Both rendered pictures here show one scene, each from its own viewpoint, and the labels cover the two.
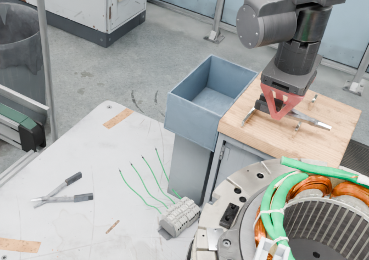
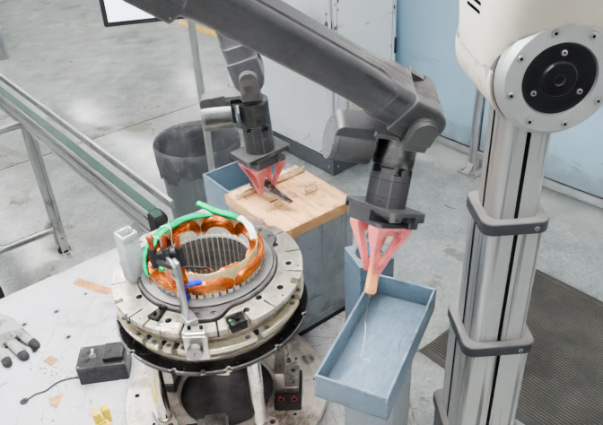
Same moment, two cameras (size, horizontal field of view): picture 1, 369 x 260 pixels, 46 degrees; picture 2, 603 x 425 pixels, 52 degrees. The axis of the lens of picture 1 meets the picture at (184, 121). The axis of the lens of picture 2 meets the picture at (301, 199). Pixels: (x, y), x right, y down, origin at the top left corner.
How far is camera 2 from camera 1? 85 cm
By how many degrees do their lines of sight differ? 25
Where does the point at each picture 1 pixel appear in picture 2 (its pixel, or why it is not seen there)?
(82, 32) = (310, 158)
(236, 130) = (232, 202)
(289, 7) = (224, 102)
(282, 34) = (222, 121)
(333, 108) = (328, 195)
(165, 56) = not seen: hidden behind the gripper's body
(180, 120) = (213, 197)
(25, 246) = (102, 290)
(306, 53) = (253, 137)
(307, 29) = (246, 118)
